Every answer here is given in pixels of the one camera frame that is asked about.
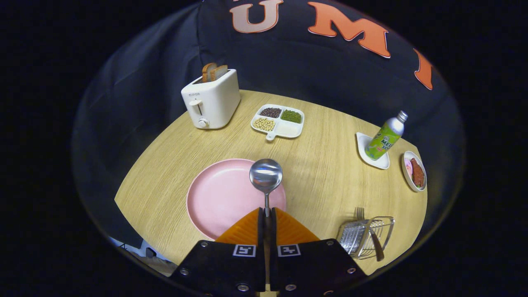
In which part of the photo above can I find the metal fork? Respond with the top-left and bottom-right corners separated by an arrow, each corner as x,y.
356,207 -> 385,262

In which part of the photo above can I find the black backdrop cloth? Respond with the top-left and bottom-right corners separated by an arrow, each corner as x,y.
70,0 -> 467,248

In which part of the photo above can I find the yellow soybeans pile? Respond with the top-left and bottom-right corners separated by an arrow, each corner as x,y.
253,118 -> 276,132

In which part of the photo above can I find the green soda bottle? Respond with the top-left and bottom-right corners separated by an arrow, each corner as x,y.
365,110 -> 409,161

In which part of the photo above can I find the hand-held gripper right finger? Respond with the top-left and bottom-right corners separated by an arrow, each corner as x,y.
268,207 -> 368,297

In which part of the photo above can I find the white divided dish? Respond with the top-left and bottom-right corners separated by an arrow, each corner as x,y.
251,104 -> 305,141

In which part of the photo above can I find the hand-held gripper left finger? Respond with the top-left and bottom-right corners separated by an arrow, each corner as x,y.
170,207 -> 266,297

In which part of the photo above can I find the white square coaster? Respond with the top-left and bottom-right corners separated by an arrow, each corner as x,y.
356,132 -> 390,170

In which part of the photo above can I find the brown toast slice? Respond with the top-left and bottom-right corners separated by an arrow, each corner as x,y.
210,65 -> 229,82
201,63 -> 218,83

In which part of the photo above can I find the metal wire basket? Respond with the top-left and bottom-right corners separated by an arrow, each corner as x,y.
336,216 -> 395,260

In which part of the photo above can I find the white toaster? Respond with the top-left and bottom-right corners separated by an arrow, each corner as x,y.
181,68 -> 241,130

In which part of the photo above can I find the metal spoon wooden handle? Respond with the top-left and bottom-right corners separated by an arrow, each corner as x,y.
249,159 -> 283,218

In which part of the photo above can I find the brown meat piece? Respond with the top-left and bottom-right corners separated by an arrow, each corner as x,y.
410,158 -> 425,188

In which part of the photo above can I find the green beans pile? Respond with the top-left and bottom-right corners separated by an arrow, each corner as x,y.
281,109 -> 302,124

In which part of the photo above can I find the white oval food plate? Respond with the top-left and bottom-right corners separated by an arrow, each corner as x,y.
401,151 -> 427,193

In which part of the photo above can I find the pink round plate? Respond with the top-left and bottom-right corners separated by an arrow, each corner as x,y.
186,158 -> 287,241

